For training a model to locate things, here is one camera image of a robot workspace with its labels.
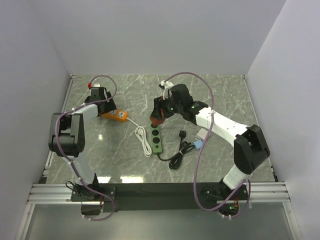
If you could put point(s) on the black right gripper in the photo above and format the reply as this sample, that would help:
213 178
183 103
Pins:
159 103

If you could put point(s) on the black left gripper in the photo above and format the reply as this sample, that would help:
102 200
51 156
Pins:
110 106

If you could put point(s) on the red koi cube adapter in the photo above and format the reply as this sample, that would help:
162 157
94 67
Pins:
156 122

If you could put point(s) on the orange power strip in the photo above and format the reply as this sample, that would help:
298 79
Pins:
116 115

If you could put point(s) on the blue charger plug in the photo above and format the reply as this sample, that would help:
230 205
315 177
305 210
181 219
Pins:
197 144

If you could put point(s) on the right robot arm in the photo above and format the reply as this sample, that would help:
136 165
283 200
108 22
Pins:
250 148

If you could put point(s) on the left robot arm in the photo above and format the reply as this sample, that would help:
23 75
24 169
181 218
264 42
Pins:
67 139

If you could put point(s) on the white charger plug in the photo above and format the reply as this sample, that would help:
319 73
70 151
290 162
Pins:
201 135

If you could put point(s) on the green power strip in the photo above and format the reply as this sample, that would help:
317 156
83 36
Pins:
156 140

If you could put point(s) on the black base bar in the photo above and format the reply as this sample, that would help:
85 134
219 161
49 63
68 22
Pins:
210 195

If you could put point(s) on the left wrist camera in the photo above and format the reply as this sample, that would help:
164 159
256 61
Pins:
93 85

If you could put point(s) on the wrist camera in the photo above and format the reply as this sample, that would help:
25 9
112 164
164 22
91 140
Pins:
93 85
165 86

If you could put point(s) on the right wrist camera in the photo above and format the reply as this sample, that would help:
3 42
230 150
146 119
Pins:
165 86

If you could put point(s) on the aluminium frame rail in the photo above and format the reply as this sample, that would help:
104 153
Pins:
259 192

